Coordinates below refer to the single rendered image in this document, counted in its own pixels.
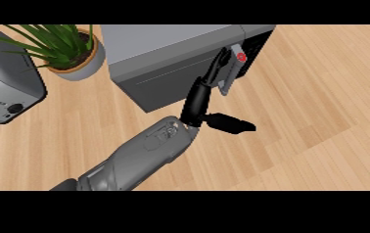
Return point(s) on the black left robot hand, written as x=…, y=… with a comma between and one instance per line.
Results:
x=197, y=98

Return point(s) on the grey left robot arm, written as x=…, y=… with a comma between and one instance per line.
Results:
x=138, y=152

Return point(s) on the grey microwave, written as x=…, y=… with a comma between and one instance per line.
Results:
x=159, y=52

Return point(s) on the grey plant pot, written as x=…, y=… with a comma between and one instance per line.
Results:
x=82, y=68

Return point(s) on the green leafy plant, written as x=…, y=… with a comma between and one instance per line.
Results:
x=57, y=42

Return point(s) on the dark grey toaster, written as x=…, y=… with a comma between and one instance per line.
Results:
x=19, y=80

